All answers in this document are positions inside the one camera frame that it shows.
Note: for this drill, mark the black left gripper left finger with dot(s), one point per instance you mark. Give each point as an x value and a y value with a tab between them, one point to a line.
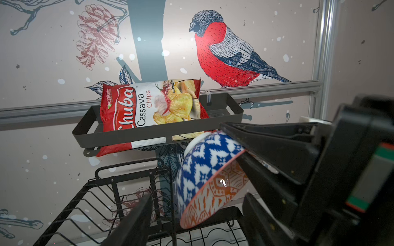
134	228

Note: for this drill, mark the black wall shelf basket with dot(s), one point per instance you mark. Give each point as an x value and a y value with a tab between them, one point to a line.
90	134

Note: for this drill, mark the red patterned bowl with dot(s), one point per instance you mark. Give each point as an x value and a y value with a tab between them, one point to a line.
209	177

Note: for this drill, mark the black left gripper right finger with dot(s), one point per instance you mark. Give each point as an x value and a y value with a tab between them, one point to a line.
260	228

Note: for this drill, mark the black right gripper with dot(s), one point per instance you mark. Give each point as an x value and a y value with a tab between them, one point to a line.
349	200

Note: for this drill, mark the black wire dish rack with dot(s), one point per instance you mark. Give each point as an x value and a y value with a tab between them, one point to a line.
103	203

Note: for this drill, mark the red cassava chips bag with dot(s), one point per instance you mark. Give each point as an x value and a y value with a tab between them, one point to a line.
131	105

